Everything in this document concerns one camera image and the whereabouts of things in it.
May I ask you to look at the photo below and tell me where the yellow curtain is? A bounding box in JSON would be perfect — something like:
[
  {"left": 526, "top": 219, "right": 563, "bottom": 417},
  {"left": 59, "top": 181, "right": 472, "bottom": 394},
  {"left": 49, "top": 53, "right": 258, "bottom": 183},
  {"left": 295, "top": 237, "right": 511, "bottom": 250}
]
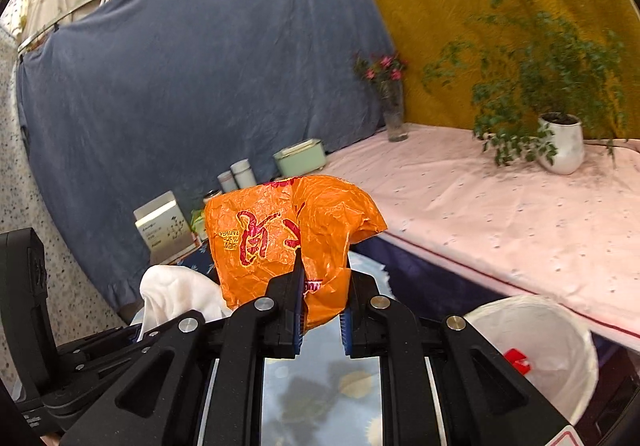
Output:
[{"left": 335, "top": 0, "right": 640, "bottom": 142}]

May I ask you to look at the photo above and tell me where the short white bottle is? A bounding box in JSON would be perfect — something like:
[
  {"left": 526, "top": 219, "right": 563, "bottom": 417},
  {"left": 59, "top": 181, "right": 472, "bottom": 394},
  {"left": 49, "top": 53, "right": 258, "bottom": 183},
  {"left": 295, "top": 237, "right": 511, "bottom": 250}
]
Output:
[{"left": 230, "top": 158, "right": 256, "bottom": 189}]

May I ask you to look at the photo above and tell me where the small green box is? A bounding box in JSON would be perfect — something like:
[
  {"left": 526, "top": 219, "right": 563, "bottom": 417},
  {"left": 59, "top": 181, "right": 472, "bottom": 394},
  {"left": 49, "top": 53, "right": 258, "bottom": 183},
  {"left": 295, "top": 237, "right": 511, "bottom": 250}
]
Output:
[{"left": 190, "top": 208, "right": 211, "bottom": 247}]

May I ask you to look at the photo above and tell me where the dark blue floral cloth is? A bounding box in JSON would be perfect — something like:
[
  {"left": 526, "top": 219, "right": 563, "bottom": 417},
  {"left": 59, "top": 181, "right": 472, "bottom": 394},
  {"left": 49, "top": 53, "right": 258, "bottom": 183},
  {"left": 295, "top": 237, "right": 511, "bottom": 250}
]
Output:
[{"left": 175, "top": 241, "right": 221, "bottom": 277}]

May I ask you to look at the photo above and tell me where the bin with white liner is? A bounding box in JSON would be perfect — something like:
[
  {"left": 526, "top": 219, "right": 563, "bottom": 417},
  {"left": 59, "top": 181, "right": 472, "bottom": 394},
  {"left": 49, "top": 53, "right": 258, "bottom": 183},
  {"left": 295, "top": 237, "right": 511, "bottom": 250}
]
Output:
[{"left": 462, "top": 295, "right": 600, "bottom": 429}]

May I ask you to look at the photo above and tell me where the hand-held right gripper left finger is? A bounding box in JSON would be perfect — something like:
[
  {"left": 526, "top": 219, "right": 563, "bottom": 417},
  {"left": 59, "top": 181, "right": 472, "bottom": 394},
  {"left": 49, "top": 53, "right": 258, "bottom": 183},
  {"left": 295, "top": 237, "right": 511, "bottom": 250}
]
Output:
[{"left": 59, "top": 253, "right": 306, "bottom": 446}]

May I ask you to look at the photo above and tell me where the pink printed tablecloth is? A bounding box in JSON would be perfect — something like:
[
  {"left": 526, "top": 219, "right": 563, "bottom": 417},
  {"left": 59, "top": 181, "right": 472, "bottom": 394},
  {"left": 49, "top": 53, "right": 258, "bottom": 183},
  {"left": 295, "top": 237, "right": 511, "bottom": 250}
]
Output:
[{"left": 325, "top": 123, "right": 640, "bottom": 339}]

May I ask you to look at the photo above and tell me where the orange plastic bag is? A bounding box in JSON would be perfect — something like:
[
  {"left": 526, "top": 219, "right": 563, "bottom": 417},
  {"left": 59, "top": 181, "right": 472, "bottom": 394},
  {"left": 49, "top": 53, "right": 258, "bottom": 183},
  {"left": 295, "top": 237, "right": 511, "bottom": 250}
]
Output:
[{"left": 204, "top": 174, "right": 388, "bottom": 333}]

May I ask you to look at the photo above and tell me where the white cloth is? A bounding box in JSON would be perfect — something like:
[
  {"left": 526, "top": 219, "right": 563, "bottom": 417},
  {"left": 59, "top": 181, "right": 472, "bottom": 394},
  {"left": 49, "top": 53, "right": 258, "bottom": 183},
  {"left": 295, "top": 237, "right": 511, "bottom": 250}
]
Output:
[{"left": 137, "top": 263, "right": 232, "bottom": 339}]

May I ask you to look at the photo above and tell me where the green plant in white pot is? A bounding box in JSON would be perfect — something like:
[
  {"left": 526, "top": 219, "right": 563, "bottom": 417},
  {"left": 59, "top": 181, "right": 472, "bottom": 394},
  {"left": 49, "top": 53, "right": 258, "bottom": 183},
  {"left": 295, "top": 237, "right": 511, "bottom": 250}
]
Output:
[{"left": 422, "top": 0, "right": 633, "bottom": 175}]

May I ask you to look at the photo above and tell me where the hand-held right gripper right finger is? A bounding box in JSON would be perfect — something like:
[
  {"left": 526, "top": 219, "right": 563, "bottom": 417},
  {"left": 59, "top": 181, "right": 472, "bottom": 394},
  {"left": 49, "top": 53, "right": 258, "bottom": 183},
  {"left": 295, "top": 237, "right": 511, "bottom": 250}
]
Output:
[{"left": 339, "top": 265, "right": 573, "bottom": 446}]

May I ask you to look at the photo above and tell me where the blue curtain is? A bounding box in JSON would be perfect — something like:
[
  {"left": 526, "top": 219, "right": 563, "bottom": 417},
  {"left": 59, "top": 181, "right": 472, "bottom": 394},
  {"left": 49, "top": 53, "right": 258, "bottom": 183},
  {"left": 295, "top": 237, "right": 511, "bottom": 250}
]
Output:
[{"left": 15, "top": 0, "right": 408, "bottom": 312}]

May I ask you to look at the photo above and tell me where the glass vase with pink flowers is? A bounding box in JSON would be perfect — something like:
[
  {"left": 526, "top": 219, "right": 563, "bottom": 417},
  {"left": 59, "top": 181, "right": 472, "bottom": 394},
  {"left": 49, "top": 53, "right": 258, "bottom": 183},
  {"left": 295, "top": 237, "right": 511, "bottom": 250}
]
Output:
[{"left": 352, "top": 52, "right": 411, "bottom": 143}]

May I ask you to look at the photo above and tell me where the white cardboard box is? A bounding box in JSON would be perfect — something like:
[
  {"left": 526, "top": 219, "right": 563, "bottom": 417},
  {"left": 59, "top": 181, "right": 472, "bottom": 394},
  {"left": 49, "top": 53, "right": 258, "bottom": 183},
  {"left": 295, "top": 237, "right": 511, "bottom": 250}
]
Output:
[{"left": 133, "top": 191, "right": 198, "bottom": 267}]

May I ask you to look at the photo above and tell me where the light green tissue box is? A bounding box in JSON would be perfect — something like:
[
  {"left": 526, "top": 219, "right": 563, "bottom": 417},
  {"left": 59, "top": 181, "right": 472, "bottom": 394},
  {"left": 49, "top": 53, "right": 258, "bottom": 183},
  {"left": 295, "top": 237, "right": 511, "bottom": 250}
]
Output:
[{"left": 272, "top": 138, "right": 327, "bottom": 178}]

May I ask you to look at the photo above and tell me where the red cigarette pack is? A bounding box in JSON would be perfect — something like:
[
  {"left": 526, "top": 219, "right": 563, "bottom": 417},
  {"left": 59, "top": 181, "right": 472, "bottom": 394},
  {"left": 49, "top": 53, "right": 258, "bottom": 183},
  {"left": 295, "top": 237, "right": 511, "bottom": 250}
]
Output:
[{"left": 504, "top": 348, "right": 535, "bottom": 374}]

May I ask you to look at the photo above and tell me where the light blue dotted pillow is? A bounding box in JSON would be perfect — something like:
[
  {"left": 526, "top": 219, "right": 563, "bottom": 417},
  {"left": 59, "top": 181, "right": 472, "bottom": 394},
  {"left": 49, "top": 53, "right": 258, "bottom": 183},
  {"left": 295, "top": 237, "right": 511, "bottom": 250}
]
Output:
[{"left": 197, "top": 251, "right": 441, "bottom": 446}]

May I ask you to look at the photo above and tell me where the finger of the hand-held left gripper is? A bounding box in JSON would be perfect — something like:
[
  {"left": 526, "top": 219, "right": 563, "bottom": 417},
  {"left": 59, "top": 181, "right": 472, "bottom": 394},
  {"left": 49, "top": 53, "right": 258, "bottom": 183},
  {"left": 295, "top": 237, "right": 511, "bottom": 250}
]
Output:
[
  {"left": 50, "top": 332, "right": 168, "bottom": 402},
  {"left": 55, "top": 327, "right": 145, "bottom": 365}
]

